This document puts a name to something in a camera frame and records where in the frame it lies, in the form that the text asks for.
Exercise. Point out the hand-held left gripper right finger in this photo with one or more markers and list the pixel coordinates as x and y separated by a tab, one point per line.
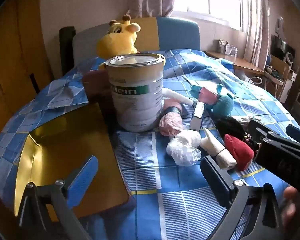
215	177

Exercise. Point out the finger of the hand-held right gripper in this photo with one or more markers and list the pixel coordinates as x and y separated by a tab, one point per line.
280	155
297	133

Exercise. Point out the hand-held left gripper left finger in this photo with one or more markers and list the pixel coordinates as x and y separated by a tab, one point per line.
82	177

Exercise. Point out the cream sock with band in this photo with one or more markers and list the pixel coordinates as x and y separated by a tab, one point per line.
215	147

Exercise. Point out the red sock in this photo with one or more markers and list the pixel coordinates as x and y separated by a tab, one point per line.
240	152

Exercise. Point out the clear plastic wrap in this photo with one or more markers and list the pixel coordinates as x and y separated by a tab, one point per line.
182	150

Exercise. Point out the gold-lined cardboard box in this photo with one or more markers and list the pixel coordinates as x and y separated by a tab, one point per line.
52	142

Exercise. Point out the black braided wig with beads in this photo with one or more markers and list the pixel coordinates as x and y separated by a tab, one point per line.
231	126

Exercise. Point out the white foam sponge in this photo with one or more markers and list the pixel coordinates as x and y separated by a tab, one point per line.
197	122

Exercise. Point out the pink speckled sock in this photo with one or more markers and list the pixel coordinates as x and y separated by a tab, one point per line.
170	125

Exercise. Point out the teal and pink plush toy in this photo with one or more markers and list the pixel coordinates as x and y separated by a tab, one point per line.
222	105

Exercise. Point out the white tube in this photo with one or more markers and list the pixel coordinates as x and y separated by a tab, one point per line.
176	95

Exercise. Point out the person's right hand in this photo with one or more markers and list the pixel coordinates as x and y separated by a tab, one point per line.
290	205

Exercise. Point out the white box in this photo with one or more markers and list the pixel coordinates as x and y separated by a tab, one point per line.
290	85

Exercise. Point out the white cloth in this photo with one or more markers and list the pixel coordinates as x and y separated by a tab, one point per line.
245	119

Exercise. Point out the brown cardboard box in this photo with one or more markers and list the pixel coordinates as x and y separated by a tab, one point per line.
280	66

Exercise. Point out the black electronic device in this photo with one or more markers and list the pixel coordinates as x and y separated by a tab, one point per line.
280	47

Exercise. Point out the wooden desk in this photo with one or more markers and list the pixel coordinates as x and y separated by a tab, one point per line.
242	65

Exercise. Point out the large metal tin can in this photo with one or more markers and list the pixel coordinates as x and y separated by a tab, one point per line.
135	105

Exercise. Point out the dark maroon box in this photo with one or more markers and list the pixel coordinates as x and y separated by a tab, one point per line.
95	87

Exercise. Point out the clear desk organizer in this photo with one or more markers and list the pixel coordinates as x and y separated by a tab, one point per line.
227	47

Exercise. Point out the black rolled mat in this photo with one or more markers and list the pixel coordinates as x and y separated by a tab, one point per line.
66	50

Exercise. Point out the yellow giraffe plush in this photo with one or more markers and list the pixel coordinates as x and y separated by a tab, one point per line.
117	40

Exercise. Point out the blue grey yellow headboard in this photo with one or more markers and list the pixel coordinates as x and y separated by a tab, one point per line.
177	35

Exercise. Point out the wooden wardrobe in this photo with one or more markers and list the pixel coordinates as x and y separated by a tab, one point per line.
15	42

